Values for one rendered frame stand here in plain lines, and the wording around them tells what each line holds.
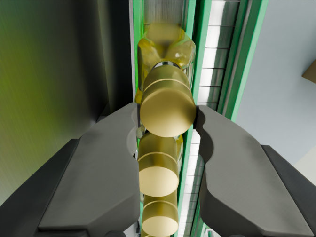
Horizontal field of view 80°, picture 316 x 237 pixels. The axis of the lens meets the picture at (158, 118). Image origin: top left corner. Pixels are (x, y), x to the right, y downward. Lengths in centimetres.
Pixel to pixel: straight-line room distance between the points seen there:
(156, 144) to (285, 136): 63
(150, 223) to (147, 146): 7
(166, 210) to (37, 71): 18
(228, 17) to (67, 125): 32
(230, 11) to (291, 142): 51
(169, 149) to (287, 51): 50
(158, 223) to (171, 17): 32
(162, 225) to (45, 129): 15
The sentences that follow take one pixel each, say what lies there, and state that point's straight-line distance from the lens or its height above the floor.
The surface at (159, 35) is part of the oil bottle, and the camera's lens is 22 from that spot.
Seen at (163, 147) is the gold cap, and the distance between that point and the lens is 15.
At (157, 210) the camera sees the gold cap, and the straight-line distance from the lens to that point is 19.
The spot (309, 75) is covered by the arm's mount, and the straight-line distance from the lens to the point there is 64.
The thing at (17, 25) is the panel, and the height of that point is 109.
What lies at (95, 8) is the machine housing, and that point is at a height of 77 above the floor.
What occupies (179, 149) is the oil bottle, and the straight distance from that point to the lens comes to 23.
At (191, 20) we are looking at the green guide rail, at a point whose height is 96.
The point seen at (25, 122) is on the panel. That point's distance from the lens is 20.
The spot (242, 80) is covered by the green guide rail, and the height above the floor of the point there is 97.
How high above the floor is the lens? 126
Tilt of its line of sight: 59 degrees down
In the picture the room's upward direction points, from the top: 178 degrees counter-clockwise
